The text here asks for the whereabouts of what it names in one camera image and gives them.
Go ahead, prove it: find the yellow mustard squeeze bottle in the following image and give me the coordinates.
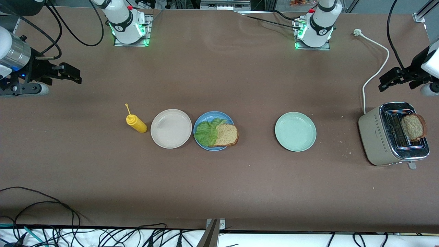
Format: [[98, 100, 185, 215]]
[[124, 103, 148, 133]]

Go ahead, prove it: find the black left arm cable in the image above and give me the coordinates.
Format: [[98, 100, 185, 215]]
[[387, 0, 407, 71]]

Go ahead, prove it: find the long black right arm cable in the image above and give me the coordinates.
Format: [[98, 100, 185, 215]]
[[46, 0, 104, 47]]

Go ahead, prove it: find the aluminium frame rail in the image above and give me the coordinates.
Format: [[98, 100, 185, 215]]
[[413, 0, 439, 23]]

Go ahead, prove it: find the black cable on table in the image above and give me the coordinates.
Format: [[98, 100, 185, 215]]
[[240, 10, 302, 31]]

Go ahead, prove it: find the beige round plate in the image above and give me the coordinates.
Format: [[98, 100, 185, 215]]
[[150, 109, 192, 149]]

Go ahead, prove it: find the teal floor cable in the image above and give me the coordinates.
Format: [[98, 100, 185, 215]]
[[0, 224, 45, 247]]

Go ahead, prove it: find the blue round plate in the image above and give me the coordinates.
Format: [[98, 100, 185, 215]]
[[193, 110, 237, 151]]

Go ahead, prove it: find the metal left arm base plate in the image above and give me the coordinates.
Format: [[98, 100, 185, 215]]
[[294, 19, 331, 51]]

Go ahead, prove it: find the brown bread slice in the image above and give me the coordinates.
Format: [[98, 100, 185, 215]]
[[401, 113, 428, 142], [209, 124, 239, 148]]

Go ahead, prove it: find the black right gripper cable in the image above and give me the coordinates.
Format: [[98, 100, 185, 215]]
[[9, 14, 63, 60]]

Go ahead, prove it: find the beige chrome toaster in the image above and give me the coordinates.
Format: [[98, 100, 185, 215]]
[[358, 102, 430, 169]]

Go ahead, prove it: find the pale green round plate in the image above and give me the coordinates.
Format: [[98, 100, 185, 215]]
[[274, 111, 317, 152]]

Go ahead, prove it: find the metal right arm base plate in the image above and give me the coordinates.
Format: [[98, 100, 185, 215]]
[[114, 14, 151, 47]]

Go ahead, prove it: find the silver power strip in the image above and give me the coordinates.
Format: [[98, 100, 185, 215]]
[[200, 0, 251, 11]]

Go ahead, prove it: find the white toaster power cord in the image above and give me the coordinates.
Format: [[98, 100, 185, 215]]
[[353, 28, 390, 115]]

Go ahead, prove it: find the grey metal camera post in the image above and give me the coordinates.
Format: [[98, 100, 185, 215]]
[[197, 219, 226, 247]]

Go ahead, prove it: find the green lettuce leaf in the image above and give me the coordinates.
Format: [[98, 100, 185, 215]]
[[194, 118, 228, 147]]

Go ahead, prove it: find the black floor cable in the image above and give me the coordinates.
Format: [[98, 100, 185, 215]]
[[0, 187, 90, 223], [99, 223, 168, 247], [14, 201, 81, 247]]

